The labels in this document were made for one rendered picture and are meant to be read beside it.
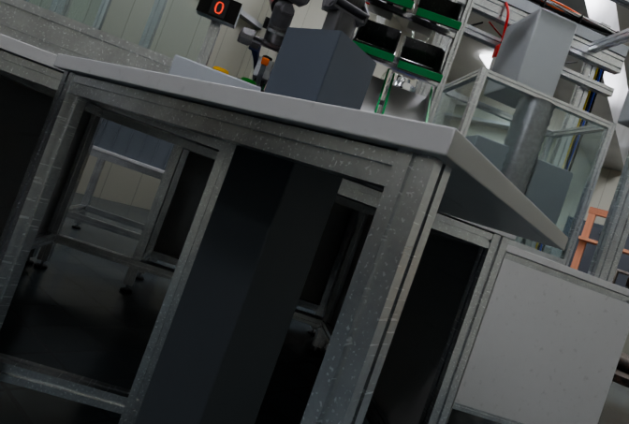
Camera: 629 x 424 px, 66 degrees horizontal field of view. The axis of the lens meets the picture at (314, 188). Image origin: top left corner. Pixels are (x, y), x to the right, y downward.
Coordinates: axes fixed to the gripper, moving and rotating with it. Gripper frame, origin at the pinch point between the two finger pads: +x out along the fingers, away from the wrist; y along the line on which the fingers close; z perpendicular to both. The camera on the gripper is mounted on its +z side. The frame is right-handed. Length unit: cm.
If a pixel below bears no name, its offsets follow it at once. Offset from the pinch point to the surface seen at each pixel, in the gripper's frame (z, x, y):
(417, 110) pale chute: 3.1, -2.6, -47.9
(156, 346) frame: -68, 45, 0
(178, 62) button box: -28.6, -5.2, 17.8
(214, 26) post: 15.1, 2.5, 18.9
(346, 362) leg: -103, -21, -21
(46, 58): -35, 2, 44
